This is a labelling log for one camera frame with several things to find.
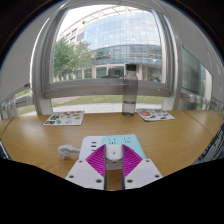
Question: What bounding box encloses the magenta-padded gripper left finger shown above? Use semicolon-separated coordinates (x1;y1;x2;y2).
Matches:
65;143;108;192

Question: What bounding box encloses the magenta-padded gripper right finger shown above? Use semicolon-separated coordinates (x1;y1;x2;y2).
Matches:
121;143;164;191

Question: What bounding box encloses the small white charger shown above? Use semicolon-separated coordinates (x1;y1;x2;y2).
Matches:
104;144;125;165

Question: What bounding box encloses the white and teal power strip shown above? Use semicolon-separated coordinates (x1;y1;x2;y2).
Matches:
78;133;148;162

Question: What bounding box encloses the colourful sticker sheet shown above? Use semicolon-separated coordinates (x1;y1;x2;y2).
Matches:
42;110;86;127
135;108;176;122

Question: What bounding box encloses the clear water bottle black cap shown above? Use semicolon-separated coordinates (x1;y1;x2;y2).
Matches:
121;64;139;117

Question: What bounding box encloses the green tree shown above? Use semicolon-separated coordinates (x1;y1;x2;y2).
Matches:
53;37;94;83

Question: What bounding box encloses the glass office building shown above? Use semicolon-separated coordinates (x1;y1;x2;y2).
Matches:
56;5;164;81

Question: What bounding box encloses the white window frame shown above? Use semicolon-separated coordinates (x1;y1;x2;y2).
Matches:
31;0;184;116

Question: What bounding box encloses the white wall socket rail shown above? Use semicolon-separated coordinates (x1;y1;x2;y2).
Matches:
179;91;224;112
0;84;34;119

